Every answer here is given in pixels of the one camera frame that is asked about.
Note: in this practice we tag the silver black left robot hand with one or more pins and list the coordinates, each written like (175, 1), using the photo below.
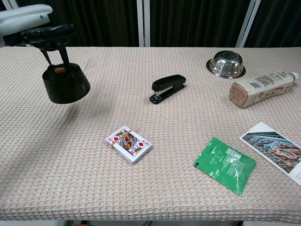
(26, 21)

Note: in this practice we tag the black round tape dispenser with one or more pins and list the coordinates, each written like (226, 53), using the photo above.
(65, 87)

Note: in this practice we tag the black curtain panel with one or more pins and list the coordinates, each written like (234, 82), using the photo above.
(279, 23)
(195, 23)
(98, 21)

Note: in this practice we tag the black stapler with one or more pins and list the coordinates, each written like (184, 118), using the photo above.
(168, 85)

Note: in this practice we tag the playing card deck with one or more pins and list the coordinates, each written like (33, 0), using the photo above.
(129, 144)

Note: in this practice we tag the stainless steel bowl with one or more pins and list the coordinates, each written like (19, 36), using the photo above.
(226, 63)

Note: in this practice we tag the beige waffle tablecloth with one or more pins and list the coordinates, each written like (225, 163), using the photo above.
(150, 188)

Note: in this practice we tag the beige drink bottle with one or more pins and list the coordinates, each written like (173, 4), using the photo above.
(256, 90)

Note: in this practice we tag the green foil sachet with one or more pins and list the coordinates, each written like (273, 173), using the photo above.
(224, 164)

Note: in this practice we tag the picture postcard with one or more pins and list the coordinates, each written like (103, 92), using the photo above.
(275, 148)

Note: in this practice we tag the white partition post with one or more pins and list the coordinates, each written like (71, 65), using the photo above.
(5, 2)
(144, 23)
(248, 23)

